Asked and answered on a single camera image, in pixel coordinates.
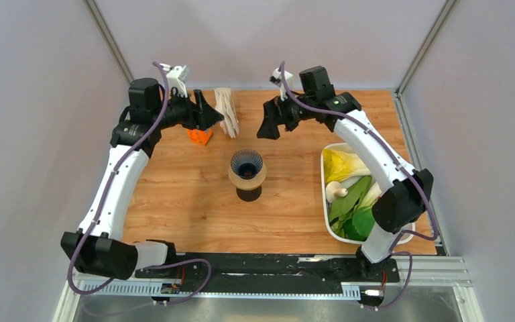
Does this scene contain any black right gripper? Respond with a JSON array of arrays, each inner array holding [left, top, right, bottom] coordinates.
[[257, 88, 317, 139]]

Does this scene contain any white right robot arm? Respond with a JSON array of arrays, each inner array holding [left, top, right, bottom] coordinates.
[[256, 65, 437, 280]]

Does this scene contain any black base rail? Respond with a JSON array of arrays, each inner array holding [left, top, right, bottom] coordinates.
[[135, 252, 400, 294]]

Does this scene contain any stack of paper coffee filters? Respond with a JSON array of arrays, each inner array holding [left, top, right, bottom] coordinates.
[[214, 87, 239, 139]]

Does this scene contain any yellow napa cabbage toy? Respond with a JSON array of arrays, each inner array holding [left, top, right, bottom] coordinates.
[[322, 149, 371, 183]]

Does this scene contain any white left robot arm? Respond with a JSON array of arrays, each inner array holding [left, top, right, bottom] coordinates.
[[60, 78, 224, 280]]

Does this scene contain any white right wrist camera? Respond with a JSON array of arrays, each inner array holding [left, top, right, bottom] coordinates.
[[269, 67, 294, 101]]

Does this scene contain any white plastic basin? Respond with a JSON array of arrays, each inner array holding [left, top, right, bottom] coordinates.
[[320, 142, 416, 246]]

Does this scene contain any blue ribbed coffee dripper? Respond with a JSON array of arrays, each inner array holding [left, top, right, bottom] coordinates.
[[230, 150, 264, 180]]

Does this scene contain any brown glass carafe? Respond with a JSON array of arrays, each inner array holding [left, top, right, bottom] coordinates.
[[236, 186, 262, 202]]

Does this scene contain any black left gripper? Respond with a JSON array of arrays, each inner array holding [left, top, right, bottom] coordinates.
[[152, 87, 225, 132]]

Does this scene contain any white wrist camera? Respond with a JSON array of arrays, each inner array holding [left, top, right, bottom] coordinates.
[[269, 67, 294, 101], [158, 63, 189, 97]]

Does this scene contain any green bok choy toy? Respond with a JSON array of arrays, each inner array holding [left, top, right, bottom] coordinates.
[[326, 175, 382, 243]]

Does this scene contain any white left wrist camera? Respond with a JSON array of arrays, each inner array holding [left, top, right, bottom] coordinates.
[[158, 63, 189, 97]]

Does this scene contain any white mushroom toy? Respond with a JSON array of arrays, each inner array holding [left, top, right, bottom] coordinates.
[[325, 181, 348, 204]]

